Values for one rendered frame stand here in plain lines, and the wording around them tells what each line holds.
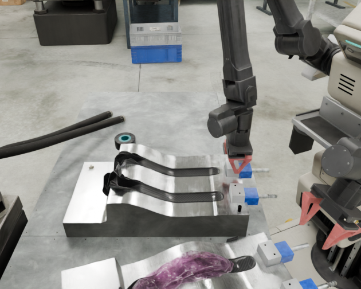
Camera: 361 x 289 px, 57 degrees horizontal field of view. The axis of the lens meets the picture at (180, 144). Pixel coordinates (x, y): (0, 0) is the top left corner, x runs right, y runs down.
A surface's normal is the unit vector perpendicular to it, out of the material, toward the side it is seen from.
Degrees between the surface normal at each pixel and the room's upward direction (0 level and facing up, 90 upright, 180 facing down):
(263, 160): 0
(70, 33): 90
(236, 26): 76
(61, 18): 90
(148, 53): 91
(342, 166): 64
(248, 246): 0
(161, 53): 91
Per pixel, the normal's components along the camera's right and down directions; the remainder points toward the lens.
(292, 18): 0.40, 0.18
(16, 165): 0.00, -0.81
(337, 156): -0.83, -0.15
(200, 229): 0.00, 0.58
